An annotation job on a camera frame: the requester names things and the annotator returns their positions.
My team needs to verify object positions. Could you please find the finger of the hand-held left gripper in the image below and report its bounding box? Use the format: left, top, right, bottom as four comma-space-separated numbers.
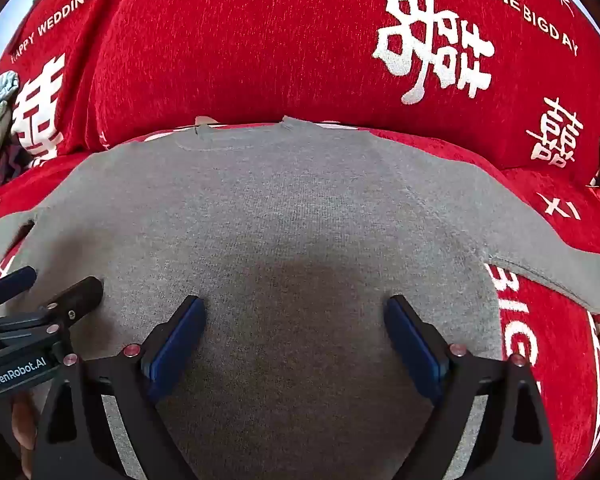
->
44, 276, 105, 330
0, 266, 37, 312

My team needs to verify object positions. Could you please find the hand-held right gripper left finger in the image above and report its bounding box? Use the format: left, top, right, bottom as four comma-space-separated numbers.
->
32, 295, 206, 480

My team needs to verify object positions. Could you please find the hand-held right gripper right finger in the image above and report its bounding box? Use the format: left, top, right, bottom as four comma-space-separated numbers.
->
384, 295, 558, 480

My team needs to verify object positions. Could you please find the grey knit sweater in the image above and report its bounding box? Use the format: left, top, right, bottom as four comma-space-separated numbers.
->
0, 116, 600, 480

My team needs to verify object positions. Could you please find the person's left hand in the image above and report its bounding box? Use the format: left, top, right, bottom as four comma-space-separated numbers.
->
10, 391, 44, 479

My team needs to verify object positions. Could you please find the dark cloth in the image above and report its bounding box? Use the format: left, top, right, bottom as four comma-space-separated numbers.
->
0, 142, 33, 188

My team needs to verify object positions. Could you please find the red printed sofa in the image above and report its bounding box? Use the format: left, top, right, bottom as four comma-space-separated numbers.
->
0, 0, 600, 480

